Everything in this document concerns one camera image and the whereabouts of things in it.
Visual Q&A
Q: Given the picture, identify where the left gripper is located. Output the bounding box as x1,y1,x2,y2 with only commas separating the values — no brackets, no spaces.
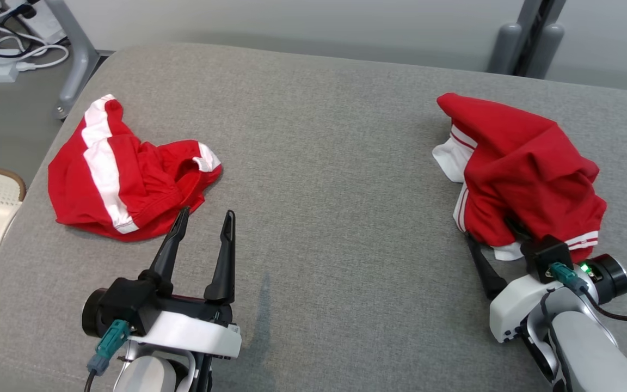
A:
128,206,242,360

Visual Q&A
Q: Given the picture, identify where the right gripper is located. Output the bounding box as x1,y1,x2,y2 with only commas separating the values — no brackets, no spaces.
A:
465,218,564,345

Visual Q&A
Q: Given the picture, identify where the red Bulls 23 jersey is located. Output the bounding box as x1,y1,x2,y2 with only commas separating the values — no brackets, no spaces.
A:
432,93,608,264

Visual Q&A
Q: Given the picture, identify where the red shorts white stripe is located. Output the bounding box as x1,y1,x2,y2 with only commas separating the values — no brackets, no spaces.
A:
48,94,223,242

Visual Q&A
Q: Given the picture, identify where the grey metal table leg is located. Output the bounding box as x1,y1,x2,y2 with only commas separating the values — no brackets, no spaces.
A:
46,0,101,120

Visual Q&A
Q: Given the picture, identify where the right camera cable teal plug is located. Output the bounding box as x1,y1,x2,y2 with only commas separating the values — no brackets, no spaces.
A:
549,262,627,323

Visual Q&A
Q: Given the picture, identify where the camera cable teal plug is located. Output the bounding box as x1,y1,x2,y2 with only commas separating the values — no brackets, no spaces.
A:
549,262,627,323
85,320,130,392

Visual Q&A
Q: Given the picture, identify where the left camera cable teal plug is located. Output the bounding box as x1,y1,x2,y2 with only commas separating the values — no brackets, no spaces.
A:
85,320,130,392

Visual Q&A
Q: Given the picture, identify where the grey partition post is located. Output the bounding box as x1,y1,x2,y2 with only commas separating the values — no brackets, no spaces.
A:
488,0,567,79

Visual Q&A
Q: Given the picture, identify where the white power cable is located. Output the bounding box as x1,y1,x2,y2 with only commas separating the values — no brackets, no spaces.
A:
0,22,70,72

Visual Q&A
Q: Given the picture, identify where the black power cable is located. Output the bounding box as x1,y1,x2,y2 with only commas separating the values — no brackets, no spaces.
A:
0,0,36,60

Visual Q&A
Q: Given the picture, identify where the white wall box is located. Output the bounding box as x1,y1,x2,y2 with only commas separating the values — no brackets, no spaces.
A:
6,0,66,44

